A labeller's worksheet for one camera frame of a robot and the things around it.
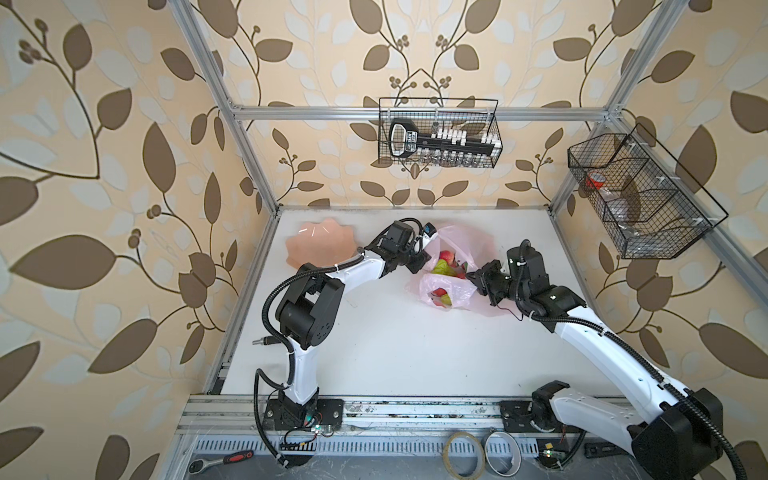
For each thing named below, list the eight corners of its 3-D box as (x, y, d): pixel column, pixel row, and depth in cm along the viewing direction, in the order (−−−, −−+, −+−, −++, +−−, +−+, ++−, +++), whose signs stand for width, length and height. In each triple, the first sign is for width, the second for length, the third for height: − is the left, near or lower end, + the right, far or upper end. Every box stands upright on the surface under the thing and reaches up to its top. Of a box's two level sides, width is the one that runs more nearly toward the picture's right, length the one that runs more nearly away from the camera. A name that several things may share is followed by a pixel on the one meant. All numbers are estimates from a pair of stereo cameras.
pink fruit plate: (290, 270, 105) (285, 261, 101) (290, 234, 116) (287, 225, 112) (358, 258, 108) (356, 250, 104) (352, 224, 119) (351, 215, 115)
